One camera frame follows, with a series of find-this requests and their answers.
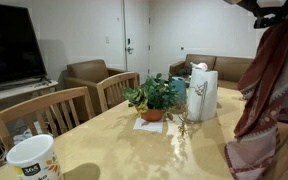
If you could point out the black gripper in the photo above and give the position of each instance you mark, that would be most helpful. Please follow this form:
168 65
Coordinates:
270 15

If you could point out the red striped woven towel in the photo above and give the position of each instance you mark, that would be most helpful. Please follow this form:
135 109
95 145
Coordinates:
267 83

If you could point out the brown leather sofa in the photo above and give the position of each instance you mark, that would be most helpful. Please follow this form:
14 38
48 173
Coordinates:
232 68

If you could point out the small white crumpled object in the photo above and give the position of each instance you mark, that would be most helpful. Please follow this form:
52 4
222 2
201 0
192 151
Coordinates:
200 66

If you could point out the white paper bag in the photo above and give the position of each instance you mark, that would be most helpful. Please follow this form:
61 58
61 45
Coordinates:
202 96

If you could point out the teal plastic container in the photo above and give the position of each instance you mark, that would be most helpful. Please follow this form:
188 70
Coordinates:
180 88

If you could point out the white door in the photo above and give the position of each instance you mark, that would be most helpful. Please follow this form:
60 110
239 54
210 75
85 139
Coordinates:
137 26

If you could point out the green leafy house plant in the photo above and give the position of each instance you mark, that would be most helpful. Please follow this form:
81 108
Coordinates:
154 93

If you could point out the terracotta plant pot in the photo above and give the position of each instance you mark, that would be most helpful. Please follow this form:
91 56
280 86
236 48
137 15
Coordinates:
152 115

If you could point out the white paper sheet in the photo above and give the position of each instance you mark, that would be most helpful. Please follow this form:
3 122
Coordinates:
149 126

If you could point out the brown upholstered armchair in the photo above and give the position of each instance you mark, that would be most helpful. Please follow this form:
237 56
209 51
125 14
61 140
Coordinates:
87 71

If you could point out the black flat screen television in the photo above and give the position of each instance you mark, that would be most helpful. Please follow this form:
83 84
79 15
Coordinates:
10 43

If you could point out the light wooden tv stand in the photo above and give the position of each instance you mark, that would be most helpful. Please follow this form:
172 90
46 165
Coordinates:
17 90

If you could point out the white tub with 365 label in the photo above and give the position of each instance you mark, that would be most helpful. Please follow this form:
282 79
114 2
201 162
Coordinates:
34 156

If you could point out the white light switch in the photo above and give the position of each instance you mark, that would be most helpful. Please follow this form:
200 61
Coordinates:
107 39

